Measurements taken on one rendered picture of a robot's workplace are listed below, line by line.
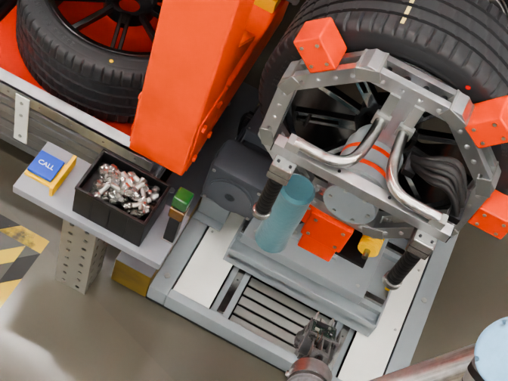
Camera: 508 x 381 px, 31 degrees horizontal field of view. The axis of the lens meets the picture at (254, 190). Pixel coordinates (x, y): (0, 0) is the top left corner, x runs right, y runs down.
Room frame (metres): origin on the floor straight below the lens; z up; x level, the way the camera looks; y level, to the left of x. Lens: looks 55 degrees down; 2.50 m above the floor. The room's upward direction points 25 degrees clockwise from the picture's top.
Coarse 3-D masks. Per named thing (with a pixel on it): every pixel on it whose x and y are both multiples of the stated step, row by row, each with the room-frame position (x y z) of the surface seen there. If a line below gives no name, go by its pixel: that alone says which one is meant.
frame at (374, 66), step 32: (352, 64) 1.40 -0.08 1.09; (384, 64) 1.41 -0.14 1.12; (288, 96) 1.40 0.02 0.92; (416, 96) 1.38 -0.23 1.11; (448, 96) 1.42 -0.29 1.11; (480, 160) 1.36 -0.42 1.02; (320, 192) 1.43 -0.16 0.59; (480, 192) 1.36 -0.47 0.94; (352, 224) 1.38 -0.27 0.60; (384, 224) 1.38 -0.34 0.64
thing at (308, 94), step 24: (312, 96) 1.60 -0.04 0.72; (336, 96) 1.49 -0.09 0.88; (384, 96) 1.52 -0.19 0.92; (288, 120) 1.48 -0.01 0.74; (312, 120) 1.50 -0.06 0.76; (336, 120) 1.49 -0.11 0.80; (360, 120) 1.50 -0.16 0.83; (336, 144) 1.50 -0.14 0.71; (408, 144) 1.49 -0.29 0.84; (432, 144) 1.68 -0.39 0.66; (456, 144) 1.47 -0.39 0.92; (408, 192) 1.50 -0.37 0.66; (432, 192) 1.49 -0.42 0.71
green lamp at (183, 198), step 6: (180, 192) 1.20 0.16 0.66; (186, 192) 1.21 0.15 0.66; (174, 198) 1.18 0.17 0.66; (180, 198) 1.19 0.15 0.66; (186, 198) 1.19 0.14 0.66; (192, 198) 1.21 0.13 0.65; (174, 204) 1.18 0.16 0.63; (180, 204) 1.18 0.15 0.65; (186, 204) 1.18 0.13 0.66; (186, 210) 1.18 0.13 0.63
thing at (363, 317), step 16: (400, 240) 1.72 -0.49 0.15; (224, 256) 1.42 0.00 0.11; (240, 256) 1.41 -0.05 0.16; (256, 256) 1.44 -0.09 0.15; (384, 256) 1.64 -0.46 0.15; (400, 256) 1.65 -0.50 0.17; (256, 272) 1.41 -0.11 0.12; (272, 272) 1.40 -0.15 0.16; (288, 272) 1.44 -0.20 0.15; (384, 272) 1.58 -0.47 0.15; (288, 288) 1.40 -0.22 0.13; (304, 288) 1.40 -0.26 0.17; (320, 288) 1.43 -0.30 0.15; (368, 288) 1.51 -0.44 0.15; (384, 288) 1.53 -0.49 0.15; (320, 304) 1.39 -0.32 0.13; (336, 304) 1.39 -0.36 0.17; (352, 304) 1.43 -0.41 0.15; (368, 304) 1.44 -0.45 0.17; (384, 304) 1.46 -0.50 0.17; (336, 320) 1.39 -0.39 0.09; (352, 320) 1.38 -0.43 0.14; (368, 320) 1.40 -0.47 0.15; (368, 336) 1.38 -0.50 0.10
